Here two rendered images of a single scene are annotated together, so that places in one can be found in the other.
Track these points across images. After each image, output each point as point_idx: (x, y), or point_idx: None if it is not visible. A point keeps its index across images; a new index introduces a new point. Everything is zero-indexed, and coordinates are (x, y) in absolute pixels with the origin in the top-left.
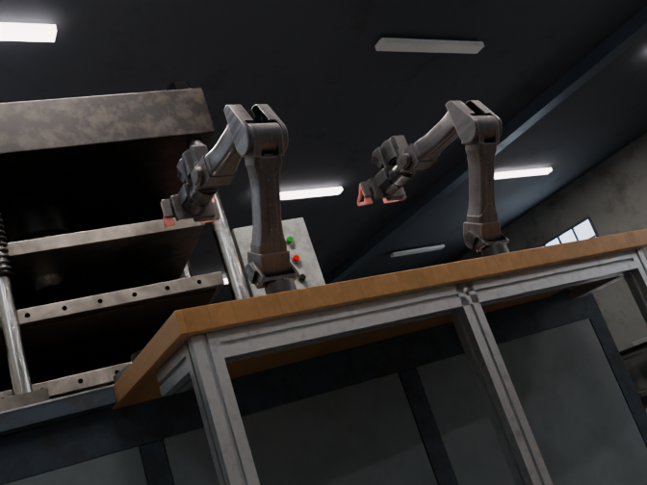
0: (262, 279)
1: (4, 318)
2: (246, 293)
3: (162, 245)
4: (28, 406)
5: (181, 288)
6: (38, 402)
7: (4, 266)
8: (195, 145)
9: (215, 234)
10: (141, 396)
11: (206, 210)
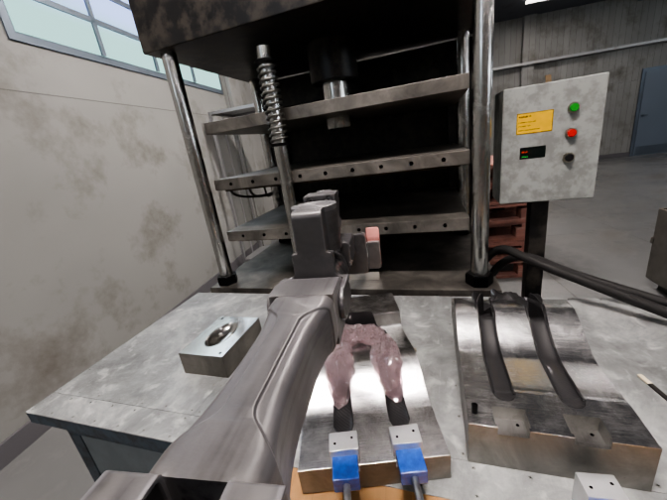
0: None
1: (281, 181)
2: (486, 186)
3: (427, 99)
4: (157, 439)
5: (424, 165)
6: (164, 439)
7: (278, 138)
8: (299, 215)
9: (471, 110)
10: None
11: (353, 264)
